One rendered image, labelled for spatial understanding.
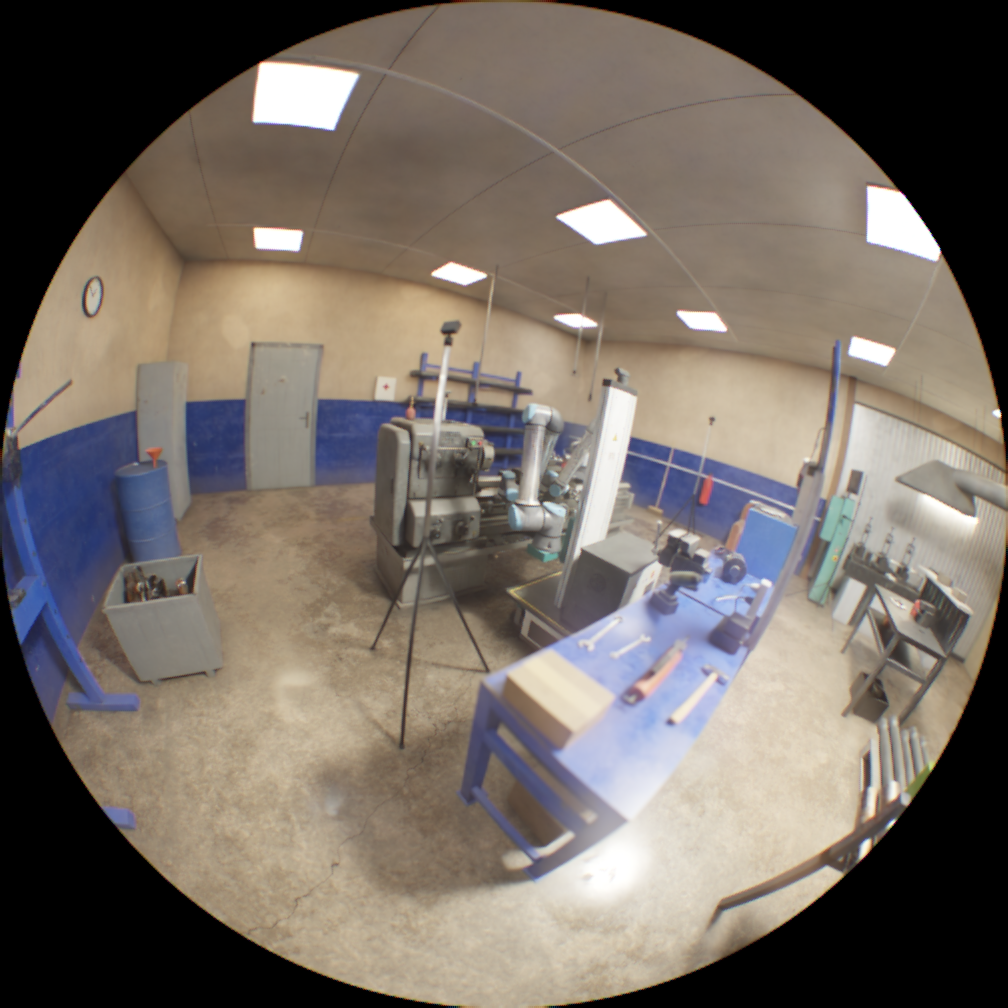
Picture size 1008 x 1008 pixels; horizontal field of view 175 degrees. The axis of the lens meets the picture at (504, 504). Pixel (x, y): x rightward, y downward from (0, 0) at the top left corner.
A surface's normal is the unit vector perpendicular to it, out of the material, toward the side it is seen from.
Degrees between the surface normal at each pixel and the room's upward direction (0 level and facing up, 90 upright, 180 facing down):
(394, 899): 0
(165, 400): 90
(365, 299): 90
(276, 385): 90
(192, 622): 90
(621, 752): 0
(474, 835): 0
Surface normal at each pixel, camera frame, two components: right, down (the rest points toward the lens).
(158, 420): 0.60, 0.33
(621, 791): 0.15, -0.94
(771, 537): -0.78, 0.07
